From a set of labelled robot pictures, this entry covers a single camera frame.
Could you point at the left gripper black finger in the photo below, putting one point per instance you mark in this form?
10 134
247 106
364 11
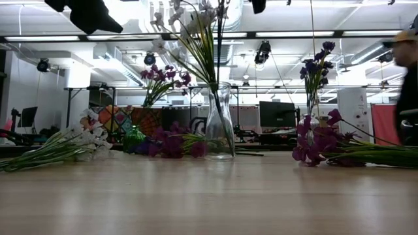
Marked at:
112 26

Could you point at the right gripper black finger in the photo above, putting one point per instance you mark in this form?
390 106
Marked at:
258 6

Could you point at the black background robot arm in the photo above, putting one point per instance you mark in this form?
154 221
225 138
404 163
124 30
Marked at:
49 131
241 130
196 123

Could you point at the green glass vase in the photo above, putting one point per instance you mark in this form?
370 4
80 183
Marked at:
134 140

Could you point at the clear glass carafe vase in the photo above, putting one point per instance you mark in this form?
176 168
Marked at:
219 130

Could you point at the ribbed clear glass vase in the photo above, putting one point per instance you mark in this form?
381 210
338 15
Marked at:
315 125

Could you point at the colourful patterned cloth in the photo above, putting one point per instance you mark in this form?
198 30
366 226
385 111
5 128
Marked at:
147 120

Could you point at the black computer monitor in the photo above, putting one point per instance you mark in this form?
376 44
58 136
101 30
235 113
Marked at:
277 114

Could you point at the small dark monitor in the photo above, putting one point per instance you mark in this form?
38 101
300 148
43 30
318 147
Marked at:
28 117

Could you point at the black background desk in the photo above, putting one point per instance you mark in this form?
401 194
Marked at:
277 140

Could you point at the white cabinet appliance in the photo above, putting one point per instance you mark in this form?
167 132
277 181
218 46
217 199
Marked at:
354 104

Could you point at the red partition panel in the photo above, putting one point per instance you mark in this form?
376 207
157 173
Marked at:
383 124

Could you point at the person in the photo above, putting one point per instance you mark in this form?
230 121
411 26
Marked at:
408 98

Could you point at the black office chair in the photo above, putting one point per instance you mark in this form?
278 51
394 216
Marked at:
412 130

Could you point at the black dome ceiling camera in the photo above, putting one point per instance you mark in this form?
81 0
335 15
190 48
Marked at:
150 59

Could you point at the black frame bar with lights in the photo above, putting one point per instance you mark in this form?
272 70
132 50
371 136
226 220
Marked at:
338 33

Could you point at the small black ceiling camera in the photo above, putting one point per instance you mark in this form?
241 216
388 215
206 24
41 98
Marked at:
322 81

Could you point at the slim silver ceiling duct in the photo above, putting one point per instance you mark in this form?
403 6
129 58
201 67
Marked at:
369 52

